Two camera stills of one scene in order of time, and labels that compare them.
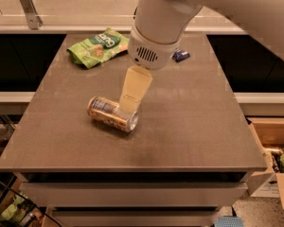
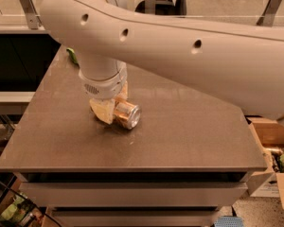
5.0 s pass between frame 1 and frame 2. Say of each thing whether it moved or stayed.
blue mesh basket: stayed
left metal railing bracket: stayed
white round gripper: moved
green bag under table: stayed
